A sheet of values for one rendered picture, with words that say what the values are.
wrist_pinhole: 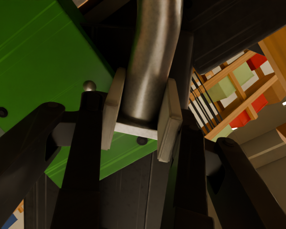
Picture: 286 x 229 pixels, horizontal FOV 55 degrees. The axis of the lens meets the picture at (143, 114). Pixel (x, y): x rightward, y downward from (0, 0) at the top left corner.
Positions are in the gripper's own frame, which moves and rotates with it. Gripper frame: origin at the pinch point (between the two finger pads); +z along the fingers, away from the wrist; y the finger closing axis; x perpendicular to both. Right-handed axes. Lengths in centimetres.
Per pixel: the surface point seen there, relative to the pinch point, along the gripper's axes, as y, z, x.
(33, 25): -9.1, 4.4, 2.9
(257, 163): 356, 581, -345
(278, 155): 394, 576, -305
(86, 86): -4.5, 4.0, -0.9
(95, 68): -4.1, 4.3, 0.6
